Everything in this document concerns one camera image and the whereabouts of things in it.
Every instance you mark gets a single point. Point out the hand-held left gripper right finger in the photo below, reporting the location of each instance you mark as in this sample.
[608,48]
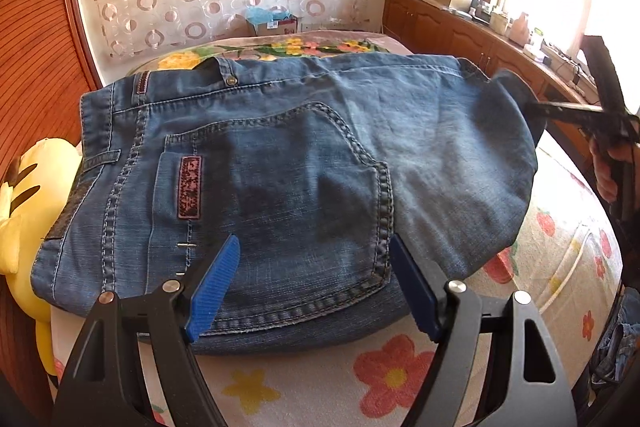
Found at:
[414,289]

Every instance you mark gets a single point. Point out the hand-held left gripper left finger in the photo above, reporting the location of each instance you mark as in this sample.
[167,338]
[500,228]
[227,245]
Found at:
[215,289]

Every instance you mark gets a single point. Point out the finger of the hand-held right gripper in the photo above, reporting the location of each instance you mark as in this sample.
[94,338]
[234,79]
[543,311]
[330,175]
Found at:
[560,109]

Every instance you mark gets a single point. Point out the blue denim pants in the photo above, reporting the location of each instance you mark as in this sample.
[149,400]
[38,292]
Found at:
[280,157]

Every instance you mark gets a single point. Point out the person's right hand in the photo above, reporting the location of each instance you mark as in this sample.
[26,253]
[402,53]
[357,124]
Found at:
[601,172]

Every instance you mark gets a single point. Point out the wooden sideboard cabinet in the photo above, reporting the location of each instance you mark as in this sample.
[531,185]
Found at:
[450,32]

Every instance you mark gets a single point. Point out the white flower-print blanket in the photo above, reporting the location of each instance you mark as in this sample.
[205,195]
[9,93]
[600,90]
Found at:
[310,387]

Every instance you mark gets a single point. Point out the yellow plush toy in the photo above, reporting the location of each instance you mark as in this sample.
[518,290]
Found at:
[30,227]

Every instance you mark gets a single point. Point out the crumpled blue cloth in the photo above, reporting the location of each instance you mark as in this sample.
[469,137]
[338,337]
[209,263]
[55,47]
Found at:
[617,347]

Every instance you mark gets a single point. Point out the grey floral bedspread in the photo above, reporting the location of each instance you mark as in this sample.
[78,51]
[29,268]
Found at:
[280,47]

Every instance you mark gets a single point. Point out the small open cardboard box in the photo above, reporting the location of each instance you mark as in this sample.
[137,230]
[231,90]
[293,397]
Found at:
[272,23]

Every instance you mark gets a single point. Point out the wooden slatted wardrobe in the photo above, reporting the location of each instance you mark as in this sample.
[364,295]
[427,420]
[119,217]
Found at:
[45,57]

